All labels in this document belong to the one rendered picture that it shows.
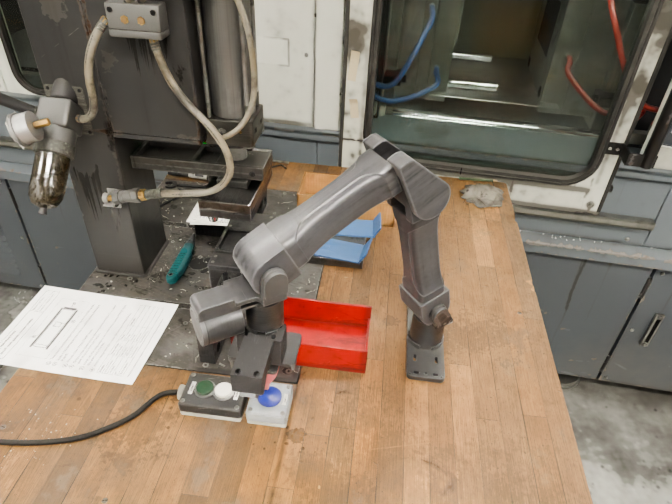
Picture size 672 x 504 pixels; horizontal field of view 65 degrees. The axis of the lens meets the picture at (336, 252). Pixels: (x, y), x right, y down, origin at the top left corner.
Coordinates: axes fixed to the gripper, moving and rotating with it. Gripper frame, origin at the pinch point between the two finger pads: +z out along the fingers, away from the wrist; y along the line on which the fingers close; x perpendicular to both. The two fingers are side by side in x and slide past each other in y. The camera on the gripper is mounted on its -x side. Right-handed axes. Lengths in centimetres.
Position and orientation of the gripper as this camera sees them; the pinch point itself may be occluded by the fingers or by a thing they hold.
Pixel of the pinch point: (267, 383)
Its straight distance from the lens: 89.4
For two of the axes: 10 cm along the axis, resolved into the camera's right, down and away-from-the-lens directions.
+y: 9.9, 1.2, -0.7
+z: -0.5, 8.0, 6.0
